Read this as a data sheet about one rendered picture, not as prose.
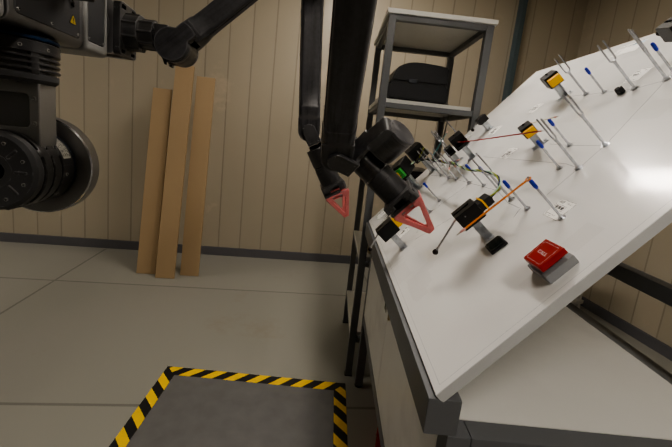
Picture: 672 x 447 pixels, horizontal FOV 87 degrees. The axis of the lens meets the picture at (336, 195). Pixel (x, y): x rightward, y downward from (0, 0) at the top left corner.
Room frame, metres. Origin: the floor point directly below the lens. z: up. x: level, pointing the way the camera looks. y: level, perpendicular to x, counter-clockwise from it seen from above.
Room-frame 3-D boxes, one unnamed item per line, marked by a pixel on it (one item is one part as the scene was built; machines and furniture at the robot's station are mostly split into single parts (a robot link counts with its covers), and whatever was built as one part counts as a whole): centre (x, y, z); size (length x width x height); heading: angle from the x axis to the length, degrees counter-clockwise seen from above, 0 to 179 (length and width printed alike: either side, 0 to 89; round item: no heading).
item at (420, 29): (2.03, -0.39, 0.93); 0.60 x 0.50 x 1.85; 1
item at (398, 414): (0.82, -0.22, 0.60); 0.55 x 0.03 x 0.39; 1
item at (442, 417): (1.10, -0.20, 0.83); 1.18 x 0.05 x 0.06; 1
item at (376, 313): (1.37, -0.21, 0.60); 0.55 x 0.02 x 0.39; 1
